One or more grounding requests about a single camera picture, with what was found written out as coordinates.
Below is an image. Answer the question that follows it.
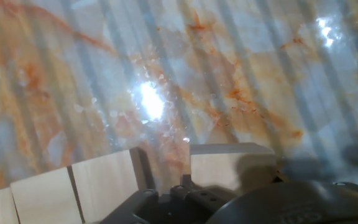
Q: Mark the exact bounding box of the orange marble pattern mat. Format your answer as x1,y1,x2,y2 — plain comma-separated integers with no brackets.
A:
0,0,358,194

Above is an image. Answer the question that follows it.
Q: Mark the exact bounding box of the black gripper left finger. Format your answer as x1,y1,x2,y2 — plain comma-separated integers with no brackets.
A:
99,174,239,224

